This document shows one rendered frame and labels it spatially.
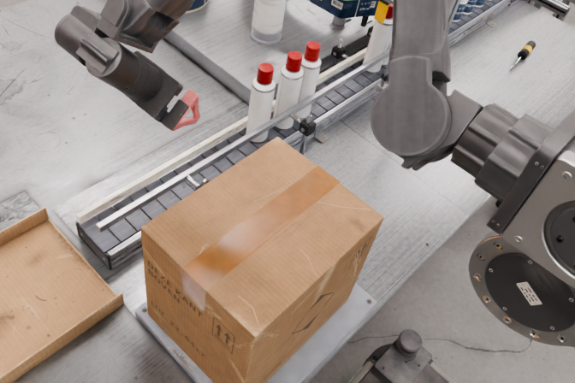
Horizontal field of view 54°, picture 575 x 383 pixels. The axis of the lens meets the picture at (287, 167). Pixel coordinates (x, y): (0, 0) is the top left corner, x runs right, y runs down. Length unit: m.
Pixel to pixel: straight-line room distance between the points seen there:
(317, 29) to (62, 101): 0.74
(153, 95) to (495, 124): 0.51
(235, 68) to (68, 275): 0.68
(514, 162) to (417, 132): 0.09
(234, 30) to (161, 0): 0.90
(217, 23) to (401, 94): 1.16
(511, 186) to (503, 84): 1.29
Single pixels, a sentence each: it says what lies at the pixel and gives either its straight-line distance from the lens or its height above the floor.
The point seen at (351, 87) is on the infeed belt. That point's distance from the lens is 1.54.
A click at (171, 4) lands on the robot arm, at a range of 0.79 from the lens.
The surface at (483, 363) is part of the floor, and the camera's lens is 2.22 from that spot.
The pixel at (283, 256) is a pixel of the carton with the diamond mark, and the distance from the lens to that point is 0.85.
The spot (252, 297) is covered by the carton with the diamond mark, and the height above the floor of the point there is 1.12.
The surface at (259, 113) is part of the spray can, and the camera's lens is 1.26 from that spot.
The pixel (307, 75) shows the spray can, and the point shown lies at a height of 1.02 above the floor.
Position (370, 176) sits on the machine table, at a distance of 1.39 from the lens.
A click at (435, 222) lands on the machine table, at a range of 1.35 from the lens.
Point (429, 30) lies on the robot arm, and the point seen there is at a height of 1.51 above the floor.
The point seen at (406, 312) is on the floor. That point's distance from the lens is 2.20.
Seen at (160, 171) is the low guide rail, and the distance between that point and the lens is 1.21.
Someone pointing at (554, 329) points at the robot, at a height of 1.10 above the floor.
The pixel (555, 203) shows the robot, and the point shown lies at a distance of 0.56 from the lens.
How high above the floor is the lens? 1.82
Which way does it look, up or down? 47 degrees down
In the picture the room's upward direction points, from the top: 12 degrees clockwise
